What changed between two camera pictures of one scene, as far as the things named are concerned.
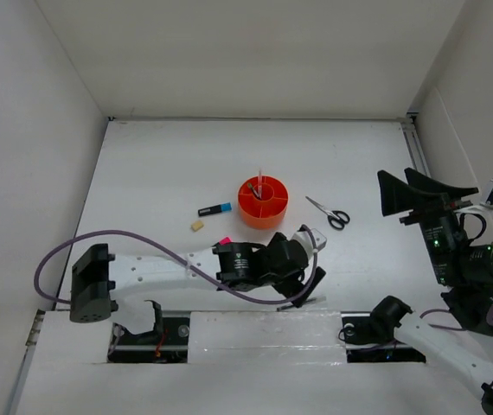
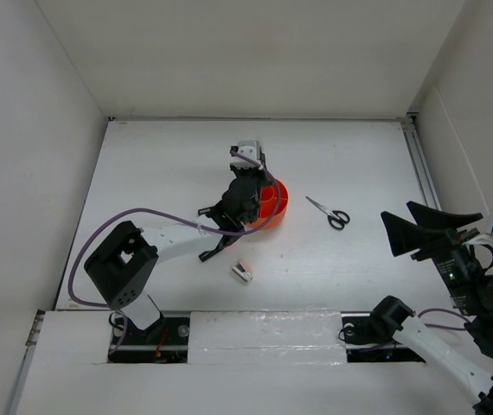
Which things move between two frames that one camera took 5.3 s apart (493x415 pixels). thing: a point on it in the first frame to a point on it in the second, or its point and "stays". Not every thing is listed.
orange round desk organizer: [263, 202] stays
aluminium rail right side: [413, 145] stays
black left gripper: [289, 288] to [237, 172]
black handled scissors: [336, 219] stays
